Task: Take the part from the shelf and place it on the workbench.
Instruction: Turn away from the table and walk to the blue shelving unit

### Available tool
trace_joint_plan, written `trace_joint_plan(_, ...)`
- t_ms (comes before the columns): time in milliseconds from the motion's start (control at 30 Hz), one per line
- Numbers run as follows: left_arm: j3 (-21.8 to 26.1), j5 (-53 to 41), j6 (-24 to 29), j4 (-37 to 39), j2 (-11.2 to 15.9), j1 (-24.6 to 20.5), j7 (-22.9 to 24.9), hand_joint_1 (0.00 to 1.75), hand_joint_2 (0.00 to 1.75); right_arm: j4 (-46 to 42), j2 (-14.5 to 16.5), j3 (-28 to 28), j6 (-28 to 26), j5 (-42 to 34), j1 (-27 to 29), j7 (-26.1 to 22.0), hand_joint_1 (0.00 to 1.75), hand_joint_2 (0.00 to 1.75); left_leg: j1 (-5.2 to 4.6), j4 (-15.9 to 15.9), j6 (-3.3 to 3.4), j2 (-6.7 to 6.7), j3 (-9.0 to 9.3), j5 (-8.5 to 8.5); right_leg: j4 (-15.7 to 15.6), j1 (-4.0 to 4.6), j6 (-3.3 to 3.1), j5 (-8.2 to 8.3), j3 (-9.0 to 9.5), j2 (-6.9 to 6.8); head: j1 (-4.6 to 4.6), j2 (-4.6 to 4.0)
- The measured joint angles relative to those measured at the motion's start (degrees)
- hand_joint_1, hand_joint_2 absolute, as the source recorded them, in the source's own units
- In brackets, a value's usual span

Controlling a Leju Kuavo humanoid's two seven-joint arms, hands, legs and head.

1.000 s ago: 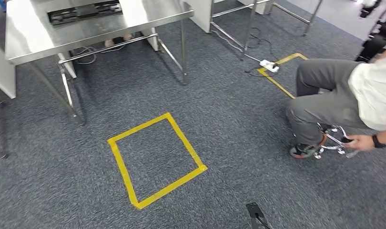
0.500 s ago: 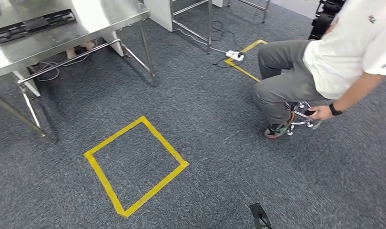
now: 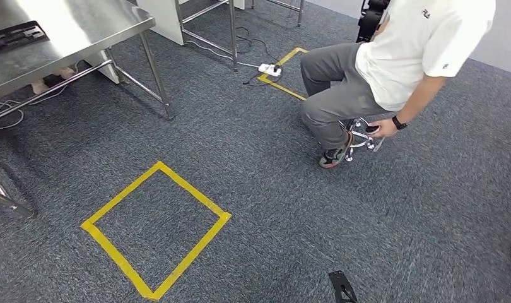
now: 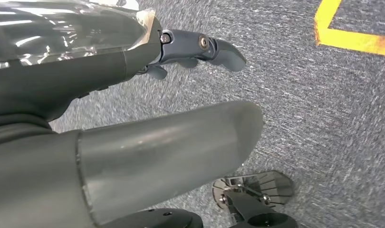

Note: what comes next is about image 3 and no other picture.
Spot white power strip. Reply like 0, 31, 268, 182
257, 62, 283, 78

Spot black robot foot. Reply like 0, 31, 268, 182
328, 270, 359, 303

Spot thin white cable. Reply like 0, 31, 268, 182
0, 62, 79, 132

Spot black tangled cable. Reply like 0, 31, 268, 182
234, 25, 284, 87

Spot long black plastic panel part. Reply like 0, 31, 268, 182
0, 21, 50, 56

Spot chrome stool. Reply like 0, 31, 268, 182
338, 117, 386, 163

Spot person's left hand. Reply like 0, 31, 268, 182
366, 119, 400, 140

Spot steel workbench table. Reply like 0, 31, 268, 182
0, 0, 176, 219

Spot white power cable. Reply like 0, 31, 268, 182
184, 39, 261, 69

